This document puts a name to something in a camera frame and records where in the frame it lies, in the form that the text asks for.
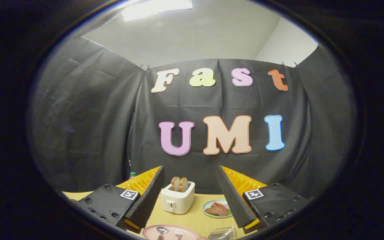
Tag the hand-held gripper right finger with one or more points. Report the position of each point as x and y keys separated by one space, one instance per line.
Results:
x=233 y=200

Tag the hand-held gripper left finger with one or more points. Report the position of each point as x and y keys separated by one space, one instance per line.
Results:
x=148 y=200

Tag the pink ham slice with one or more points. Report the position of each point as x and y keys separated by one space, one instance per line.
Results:
x=226 y=206

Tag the green lettuce leaf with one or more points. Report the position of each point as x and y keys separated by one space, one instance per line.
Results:
x=229 y=212

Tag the orange carrot slice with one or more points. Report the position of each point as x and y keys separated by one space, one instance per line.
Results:
x=218 y=203

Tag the brown meat slice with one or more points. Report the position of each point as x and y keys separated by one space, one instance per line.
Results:
x=217 y=210

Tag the pale green oval plate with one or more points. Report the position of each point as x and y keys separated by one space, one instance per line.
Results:
x=206 y=207

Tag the white toaster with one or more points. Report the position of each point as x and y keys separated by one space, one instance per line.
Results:
x=178 y=200

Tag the clear water bottle green cap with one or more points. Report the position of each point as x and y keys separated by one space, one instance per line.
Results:
x=132 y=174

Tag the bread slice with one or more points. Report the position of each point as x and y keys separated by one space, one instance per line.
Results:
x=174 y=183
x=184 y=184

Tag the clear square drain basket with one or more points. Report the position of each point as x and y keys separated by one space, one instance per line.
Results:
x=222 y=233

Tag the pink round plate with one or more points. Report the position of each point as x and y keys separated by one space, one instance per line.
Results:
x=170 y=233

